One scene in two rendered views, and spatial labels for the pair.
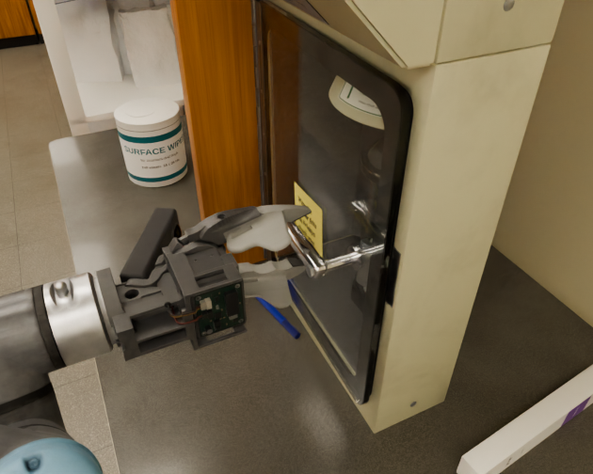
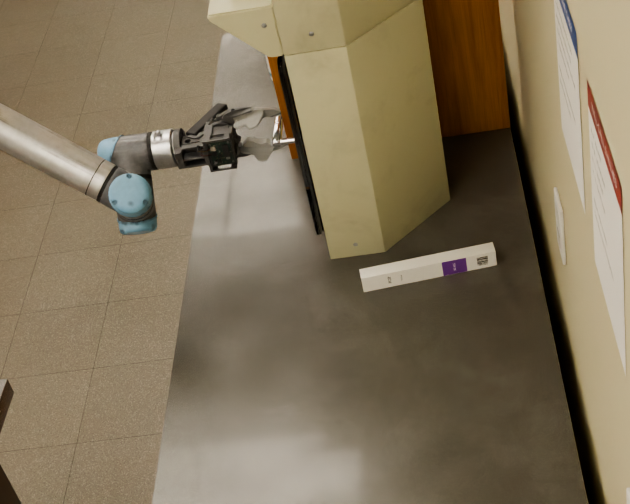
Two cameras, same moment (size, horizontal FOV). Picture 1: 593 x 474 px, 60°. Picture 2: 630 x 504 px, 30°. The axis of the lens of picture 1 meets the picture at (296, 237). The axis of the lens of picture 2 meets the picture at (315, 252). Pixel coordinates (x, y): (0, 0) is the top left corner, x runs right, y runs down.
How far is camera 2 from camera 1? 183 cm
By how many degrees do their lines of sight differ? 27
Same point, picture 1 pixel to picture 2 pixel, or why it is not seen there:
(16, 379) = (136, 167)
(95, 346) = (167, 160)
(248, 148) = not seen: hidden behind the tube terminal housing
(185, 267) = (209, 131)
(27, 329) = (142, 147)
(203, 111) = not seen: hidden behind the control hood
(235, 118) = not seen: hidden behind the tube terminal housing
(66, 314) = (157, 143)
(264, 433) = (271, 248)
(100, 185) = (246, 80)
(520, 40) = (325, 46)
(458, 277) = (349, 157)
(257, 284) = (254, 148)
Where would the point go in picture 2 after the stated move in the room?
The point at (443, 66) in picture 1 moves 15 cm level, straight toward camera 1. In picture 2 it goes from (288, 56) to (228, 99)
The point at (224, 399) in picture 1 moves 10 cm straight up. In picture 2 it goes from (259, 229) to (248, 191)
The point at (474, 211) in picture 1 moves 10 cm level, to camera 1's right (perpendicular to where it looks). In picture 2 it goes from (340, 120) to (390, 125)
